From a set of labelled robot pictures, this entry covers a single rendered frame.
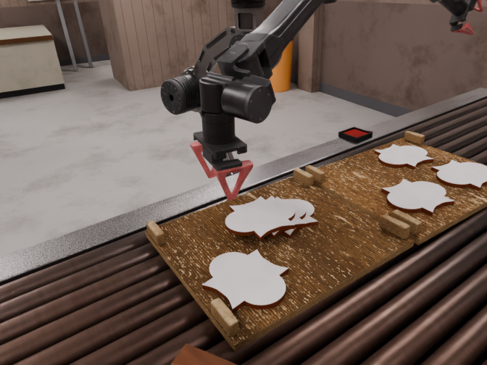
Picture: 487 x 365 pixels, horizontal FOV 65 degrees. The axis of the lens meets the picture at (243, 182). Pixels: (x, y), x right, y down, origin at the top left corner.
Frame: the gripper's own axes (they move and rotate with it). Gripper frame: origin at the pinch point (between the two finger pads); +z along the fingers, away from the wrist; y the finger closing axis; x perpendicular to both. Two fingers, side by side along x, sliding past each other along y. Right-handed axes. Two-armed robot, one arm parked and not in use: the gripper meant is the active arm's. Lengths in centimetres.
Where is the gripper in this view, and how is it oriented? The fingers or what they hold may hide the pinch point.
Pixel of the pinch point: (221, 184)
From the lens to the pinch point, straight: 72.9
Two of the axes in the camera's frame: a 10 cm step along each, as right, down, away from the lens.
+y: -4.4, -4.2, 8.0
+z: 0.1, 8.8, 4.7
